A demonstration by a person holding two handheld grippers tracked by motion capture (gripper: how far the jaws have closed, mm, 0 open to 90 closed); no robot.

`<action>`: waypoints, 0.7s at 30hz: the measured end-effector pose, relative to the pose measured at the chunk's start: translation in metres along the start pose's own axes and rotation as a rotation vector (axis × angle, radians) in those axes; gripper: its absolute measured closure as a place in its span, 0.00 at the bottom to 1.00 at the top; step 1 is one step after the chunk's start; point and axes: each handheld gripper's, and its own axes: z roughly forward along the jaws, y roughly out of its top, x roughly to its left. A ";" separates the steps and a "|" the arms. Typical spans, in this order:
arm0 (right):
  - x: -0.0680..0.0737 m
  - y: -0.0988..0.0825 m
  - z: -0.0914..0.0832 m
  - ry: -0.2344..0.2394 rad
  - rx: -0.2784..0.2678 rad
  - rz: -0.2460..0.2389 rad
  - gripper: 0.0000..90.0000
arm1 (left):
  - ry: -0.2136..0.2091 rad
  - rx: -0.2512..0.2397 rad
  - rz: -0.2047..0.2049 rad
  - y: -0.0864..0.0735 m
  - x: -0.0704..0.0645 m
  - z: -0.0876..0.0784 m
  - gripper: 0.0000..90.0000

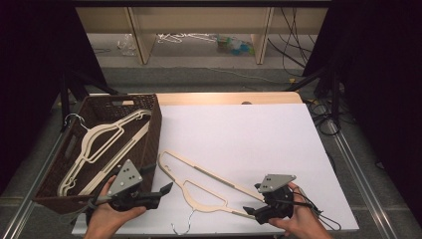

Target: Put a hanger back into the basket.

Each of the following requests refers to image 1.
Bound person's right hand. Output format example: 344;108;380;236
268;182;333;239

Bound colourful plastic bundle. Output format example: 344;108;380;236
216;34;256;57

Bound black curtain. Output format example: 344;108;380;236
0;0;107;195
303;0;422;227

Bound black cables under desk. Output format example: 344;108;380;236
267;8;316;78

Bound brown wicker basket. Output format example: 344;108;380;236
33;94;163;216

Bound person's left hand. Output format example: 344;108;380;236
84;174;147;239

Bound black floor cable coil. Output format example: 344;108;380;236
308;99;342;136

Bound thin floor cable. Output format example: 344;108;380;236
208;67;294;85

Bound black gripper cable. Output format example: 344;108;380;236
292;187;342;232

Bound beige desk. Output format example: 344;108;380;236
76;6;329;66

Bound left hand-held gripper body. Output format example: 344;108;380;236
107;158;160;212

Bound cream plastic clothes hanger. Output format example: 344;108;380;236
61;113;152;197
157;149;267;236
57;109;153;197

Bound clear plastic wrapper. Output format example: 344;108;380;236
116;33;137;57

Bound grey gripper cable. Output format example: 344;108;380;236
87;195;113;211

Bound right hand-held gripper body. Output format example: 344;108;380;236
256;173;298;225

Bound black tripod stand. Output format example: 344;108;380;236
284;63;343;127
59;66;118;132

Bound aluminium rail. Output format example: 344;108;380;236
326;119;397;239
0;130;69;239

